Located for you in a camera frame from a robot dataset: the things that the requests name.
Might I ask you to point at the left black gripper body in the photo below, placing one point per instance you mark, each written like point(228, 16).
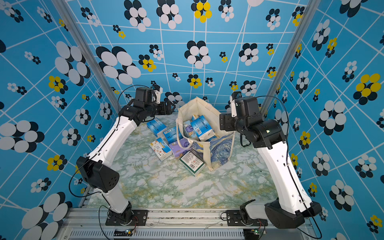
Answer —
point(160, 109)

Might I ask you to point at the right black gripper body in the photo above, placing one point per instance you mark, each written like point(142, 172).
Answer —
point(227, 120)

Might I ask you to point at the cream canvas tote bag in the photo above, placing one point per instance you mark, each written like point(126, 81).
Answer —
point(215, 152)

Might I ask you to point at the orange white tissue pack back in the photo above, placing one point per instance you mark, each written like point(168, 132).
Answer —
point(161, 149)

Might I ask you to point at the light blue tissue pack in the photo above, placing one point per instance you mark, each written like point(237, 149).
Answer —
point(189, 131)

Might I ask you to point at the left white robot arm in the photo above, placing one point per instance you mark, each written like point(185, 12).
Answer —
point(96, 167)

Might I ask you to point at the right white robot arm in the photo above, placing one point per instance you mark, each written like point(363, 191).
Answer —
point(293, 204)

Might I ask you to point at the blue tissue pack back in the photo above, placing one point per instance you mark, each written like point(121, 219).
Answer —
point(157, 127)

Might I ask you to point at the purple tissue pack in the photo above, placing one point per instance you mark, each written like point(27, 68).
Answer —
point(177, 150)

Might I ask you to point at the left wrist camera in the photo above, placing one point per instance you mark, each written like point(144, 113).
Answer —
point(157, 92)

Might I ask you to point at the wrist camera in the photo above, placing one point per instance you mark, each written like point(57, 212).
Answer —
point(234, 95)
point(157, 92)

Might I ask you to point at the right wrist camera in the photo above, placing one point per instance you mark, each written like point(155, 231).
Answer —
point(234, 95)

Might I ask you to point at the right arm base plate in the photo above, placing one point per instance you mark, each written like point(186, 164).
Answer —
point(234, 219)

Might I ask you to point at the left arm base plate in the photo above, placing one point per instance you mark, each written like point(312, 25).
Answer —
point(128, 218)

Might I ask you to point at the aluminium front rail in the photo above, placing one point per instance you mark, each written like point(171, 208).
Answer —
point(174, 224)

